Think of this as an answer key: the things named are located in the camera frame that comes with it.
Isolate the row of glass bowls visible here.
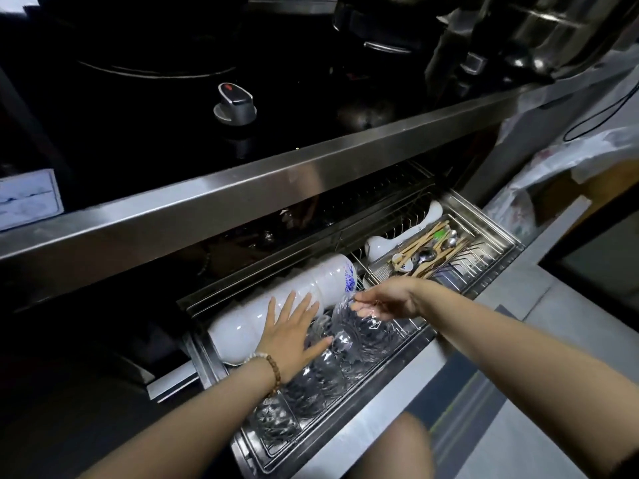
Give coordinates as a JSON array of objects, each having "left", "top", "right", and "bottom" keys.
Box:
[{"left": 252, "top": 314, "right": 352, "bottom": 444}]

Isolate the black glass cooktop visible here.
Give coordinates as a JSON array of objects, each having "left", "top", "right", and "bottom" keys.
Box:
[{"left": 0, "top": 0, "right": 505, "bottom": 215}]

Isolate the white plastic bag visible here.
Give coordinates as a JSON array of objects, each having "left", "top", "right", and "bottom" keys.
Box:
[{"left": 483, "top": 122, "right": 639, "bottom": 241}]

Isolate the stainless steel dish rack drawer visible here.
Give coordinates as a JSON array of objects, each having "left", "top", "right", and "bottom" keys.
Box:
[{"left": 147, "top": 162, "right": 592, "bottom": 479}]

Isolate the white paper label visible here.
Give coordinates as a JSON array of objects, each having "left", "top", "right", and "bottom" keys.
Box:
[{"left": 0, "top": 169, "right": 65, "bottom": 233}]

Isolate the black cable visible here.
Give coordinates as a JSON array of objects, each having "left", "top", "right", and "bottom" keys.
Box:
[{"left": 562, "top": 79, "right": 639, "bottom": 143}]

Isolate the black wok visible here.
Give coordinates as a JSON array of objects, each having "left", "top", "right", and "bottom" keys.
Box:
[{"left": 332, "top": 0, "right": 462, "bottom": 54}]

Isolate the person's leg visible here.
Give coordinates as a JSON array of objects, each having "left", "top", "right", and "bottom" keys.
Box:
[{"left": 347, "top": 411, "right": 436, "bottom": 479}]

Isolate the person's left hand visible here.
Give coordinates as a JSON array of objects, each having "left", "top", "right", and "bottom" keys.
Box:
[{"left": 255, "top": 291, "right": 334, "bottom": 390}]

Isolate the clear faceted glass bowl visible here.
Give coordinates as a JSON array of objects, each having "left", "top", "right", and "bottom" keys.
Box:
[{"left": 331, "top": 292, "right": 401, "bottom": 366}]

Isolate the white ceramic soup spoon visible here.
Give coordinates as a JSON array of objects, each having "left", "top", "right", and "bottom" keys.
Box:
[{"left": 364, "top": 199, "right": 444, "bottom": 263}]

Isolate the person's right hand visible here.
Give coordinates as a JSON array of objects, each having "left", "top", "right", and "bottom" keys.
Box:
[{"left": 349, "top": 276, "right": 426, "bottom": 322}]

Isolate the steel cutlery tray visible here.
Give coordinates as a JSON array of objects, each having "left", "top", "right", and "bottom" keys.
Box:
[{"left": 359, "top": 207, "right": 502, "bottom": 297}]

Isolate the stainless steel pot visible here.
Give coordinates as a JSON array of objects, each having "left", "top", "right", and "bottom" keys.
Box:
[{"left": 492, "top": 0, "right": 639, "bottom": 81}]

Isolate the person's right forearm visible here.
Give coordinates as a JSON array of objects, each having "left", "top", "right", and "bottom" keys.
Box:
[{"left": 410, "top": 279, "right": 639, "bottom": 479}]

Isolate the person's left forearm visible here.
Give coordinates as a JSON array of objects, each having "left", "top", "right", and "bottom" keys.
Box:
[{"left": 80, "top": 361, "right": 276, "bottom": 479}]

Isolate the silver stove knob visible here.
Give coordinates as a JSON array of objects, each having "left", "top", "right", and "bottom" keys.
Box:
[{"left": 213, "top": 82, "right": 258, "bottom": 126}]

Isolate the row of white ceramic bowls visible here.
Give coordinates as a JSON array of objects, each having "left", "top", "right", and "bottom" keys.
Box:
[{"left": 207, "top": 253, "right": 358, "bottom": 368}]

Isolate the wooden bead bracelet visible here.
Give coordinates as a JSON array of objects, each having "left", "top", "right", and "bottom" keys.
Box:
[{"left": 242, "top": 351, "right": 283, "bottom": 399}]

